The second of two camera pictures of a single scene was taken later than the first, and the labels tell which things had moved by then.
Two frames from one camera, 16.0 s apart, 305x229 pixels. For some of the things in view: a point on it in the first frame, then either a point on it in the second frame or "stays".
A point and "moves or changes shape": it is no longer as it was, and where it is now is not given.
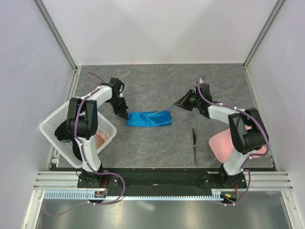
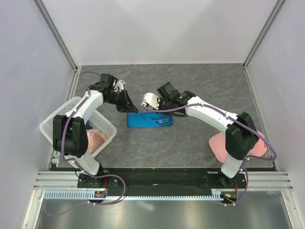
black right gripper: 182,102 → 160,102
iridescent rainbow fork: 170,108 moves or changes shape
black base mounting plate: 161,182 stays
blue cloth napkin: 153,119 stays
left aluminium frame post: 53,27 stays
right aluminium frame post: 278,5 stays
